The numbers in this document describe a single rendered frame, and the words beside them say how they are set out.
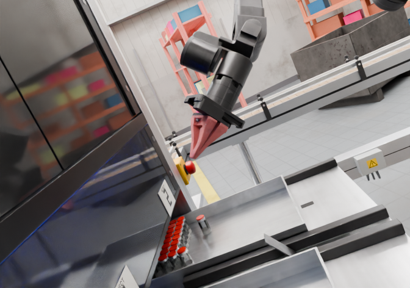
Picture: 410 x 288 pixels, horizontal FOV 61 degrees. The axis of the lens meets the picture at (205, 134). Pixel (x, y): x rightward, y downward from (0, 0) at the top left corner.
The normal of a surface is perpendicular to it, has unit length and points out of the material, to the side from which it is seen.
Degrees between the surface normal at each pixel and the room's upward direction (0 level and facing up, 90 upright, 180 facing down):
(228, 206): 90
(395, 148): 90
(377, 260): 0
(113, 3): 90
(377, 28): 90
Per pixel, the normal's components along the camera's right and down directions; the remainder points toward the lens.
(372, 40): 0.49, -0.04
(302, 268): -0.05, 0.23
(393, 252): -0.41, -0.89
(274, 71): 0.17, 0.14
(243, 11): 0.03, -0.39
